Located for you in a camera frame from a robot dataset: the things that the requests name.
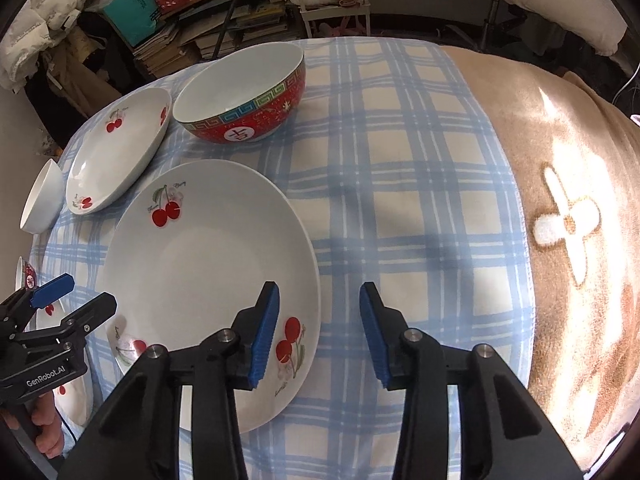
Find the white puffer jacket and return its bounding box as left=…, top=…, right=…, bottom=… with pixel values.
left=1, top=0, right=86, bottom=93

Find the dark green pole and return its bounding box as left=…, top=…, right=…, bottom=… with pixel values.
left=212, top=0, right=239, bottom=61

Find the left hand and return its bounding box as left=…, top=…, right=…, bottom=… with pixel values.
left=30, top=391, right=64, bottom=458

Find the beige flower blanket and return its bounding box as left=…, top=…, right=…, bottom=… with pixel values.
left=448, top=47, right=639, bottom=469

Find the small cherry plate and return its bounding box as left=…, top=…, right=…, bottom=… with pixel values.
left=66, top=87, right=172, bottom=216

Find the teal paper bag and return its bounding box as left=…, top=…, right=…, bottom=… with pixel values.
left=102, top=0, right=160, bottom=47

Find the large red patterned bowl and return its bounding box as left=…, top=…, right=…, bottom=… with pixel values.
left=172, top=42, right=306, bottom=144

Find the large cherry plate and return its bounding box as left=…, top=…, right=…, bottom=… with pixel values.
left=99, top=159, right=321, bottom=432
left=35, top=300, right=93, bottom=427

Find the white rolling cart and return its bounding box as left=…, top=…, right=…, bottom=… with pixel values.
left=294, top=0, right=371, bottom=38

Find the wooden bookshelf with books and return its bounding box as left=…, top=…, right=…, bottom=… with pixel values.
left=132, top=0, right=302, bottom=78

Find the large white bowl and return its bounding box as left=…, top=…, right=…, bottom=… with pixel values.
left=20, top=158, right=65, bottom=235

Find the small red patterned bowl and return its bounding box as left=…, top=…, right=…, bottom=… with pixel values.
left=14, top=257, right=37, bottom=290

